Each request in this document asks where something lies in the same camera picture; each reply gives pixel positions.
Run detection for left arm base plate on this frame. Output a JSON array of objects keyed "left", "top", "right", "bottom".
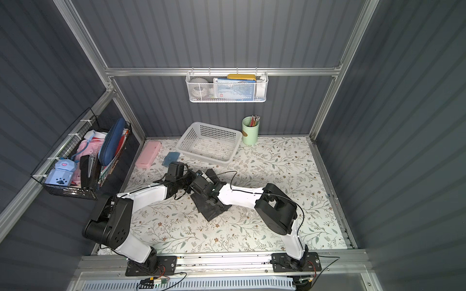
[{"left": 125, "top": 256, "right": 178, "bottom": 277}]

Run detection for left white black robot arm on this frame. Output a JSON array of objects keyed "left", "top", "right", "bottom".
[{"left": 82, "top": 170, "right": 195, "bottom": 264}]

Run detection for yellow item in wall basket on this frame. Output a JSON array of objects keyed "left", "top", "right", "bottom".
[{"left": 227, "top": 74, "right": 257, "bottom": 81}]

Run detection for light blue paw toy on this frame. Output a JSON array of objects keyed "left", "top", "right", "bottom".
[{"left": 45, "top": 159, "right": 77, "bottom": 187}]

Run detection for white tape roll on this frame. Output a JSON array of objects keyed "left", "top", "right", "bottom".
[{"left": 187, "top": 78, "right": 210, "bottom": 99}]

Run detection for pink toy in side basket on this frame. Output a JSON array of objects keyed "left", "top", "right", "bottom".
[{"left": 71, "top": 138, "right": 101, "bottom": 185}]

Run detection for blue snap wallet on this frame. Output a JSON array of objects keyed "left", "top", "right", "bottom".
[{"left": 162, "top": 152, "right": 180, "bottom": 167}]

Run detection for navy blue zip pouch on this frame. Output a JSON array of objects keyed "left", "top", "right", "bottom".
[{"left": 98, "top": 118, "right": 126, "bottom": 167}]

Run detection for black wire side basket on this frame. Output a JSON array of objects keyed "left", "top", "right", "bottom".
[{"left": 31, "top": 111, "right": 132, "bottom": 200}]

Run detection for blue white box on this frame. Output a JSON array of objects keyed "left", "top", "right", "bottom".
[{"left": 213, "top": 78, "right": 256, "bottom": 101}]

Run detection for white wire wall basket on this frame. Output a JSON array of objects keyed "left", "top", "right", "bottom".
[{"left": 185, "top": 72, "right": 269, "bottom": 103}]

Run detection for green pencil cup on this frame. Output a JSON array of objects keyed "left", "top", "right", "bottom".
[{"left": 241, "top": 116, "right": 259, "bottom": 146}]

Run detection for dark grey long pants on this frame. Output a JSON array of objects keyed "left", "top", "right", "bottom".
[{"left": 191, "top": 171, "right": 231, "bottom": 221}]

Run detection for black stapler in side basket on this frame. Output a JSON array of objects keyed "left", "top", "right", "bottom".
[{"left": 80, "top": 155, "right": 95, "bottom": 189}]

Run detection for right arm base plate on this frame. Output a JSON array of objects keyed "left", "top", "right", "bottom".
[{"left": 271, "top": 252, "right": 322, "bottom": 273}]

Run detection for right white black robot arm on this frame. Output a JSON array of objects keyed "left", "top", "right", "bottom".
[{"left": 188, "top": 169, "right": 307, "bottom": 261}]

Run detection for pink pencil case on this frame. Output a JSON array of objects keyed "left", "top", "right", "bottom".
[{"left": 135, "top": 141, "right": 162, "bottom": 169}]

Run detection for white plastic perforated basket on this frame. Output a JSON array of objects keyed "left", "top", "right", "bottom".
[{"left": 176, "top": 122, "right": 242, "bottom": 167}]

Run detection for colored pencils in cup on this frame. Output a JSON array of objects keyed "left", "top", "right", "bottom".
[{"left": 249, "top": 115, "right": 260, "bottom": 127}]

